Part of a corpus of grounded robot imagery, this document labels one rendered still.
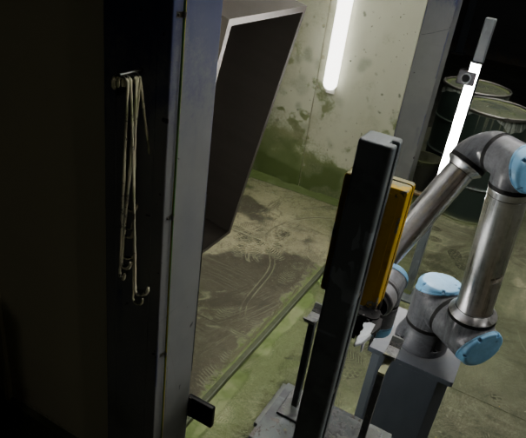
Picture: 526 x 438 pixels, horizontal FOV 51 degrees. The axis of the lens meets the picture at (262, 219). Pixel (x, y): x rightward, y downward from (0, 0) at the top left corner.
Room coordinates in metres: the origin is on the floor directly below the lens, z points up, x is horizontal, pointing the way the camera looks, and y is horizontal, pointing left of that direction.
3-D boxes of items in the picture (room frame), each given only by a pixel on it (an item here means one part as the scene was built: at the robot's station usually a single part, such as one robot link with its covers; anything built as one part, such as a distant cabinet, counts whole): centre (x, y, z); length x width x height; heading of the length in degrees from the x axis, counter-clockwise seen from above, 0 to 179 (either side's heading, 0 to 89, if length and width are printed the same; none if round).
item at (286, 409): (1.02, -0.24, 0.95); 0.26 x 0.15 x 0.32; 65
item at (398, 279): (1.31, -0.38, 1.07); 0.12 x 0.09 x 0.10; 155
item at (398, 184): (0.93, -0.20, 1.42); 0.12 x 0.06 x 0.26; 65
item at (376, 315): (1.16, -0.30, 1.07); 0.12 x 0.08 x 0.09; 155
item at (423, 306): (1.62, -0.64, 0.83); 0.17 x 0.15 x 0.18; 25
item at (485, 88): (4.90, -1.68, 0.86); 0.54 x 0.54 x 0.01
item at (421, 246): (2.88, -0.95, 0.82); 0.05 x 0.05 x 1.64; 65
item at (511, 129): (4.24, -1.65, 0.44); 0.59 x 0.58 x 0.89; 169
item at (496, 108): (4.25, -1.65, 0.86); 0.54 x 0.54 x 0.01
